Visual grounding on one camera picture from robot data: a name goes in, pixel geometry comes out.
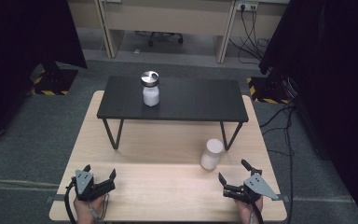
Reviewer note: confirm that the white cylindrical jar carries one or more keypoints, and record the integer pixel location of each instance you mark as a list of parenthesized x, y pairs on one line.
[(211, 155)]

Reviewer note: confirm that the black stand base striped tape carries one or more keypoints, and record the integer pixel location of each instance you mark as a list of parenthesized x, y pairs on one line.
[(54, 82), (268, 88)]

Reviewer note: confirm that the black curtain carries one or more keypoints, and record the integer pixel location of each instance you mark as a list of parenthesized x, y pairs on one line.
[(332, 77), (18, 46)]

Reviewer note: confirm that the black low shelf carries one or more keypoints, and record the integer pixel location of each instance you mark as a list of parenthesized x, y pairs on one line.
[(192, 99)]

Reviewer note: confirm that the small white floor scrap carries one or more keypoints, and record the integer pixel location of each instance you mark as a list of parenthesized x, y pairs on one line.
[(136, 51)]

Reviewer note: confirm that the glass shaker jar metal lid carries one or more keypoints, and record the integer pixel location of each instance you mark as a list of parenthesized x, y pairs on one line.
[(150, 90)]

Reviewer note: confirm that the black office chair base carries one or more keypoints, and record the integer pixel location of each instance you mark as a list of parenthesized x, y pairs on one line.
[(163, 36)]

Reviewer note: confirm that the white power socket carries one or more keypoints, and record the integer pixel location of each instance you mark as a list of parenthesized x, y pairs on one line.
[(247, 5)]

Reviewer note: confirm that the person's left hand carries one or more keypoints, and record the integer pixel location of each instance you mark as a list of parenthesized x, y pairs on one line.
[(85, 211)]

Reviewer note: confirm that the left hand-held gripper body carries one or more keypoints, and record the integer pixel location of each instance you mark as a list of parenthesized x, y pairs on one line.
[(85, 183)]

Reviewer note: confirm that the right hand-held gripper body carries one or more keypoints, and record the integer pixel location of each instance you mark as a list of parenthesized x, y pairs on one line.
[(256, 186)]

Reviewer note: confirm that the beige wooden desk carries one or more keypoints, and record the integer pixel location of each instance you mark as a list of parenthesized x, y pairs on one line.
[(167, 17)]

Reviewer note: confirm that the person's right hand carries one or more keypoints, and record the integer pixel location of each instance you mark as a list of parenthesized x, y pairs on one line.
[(245, 213)]

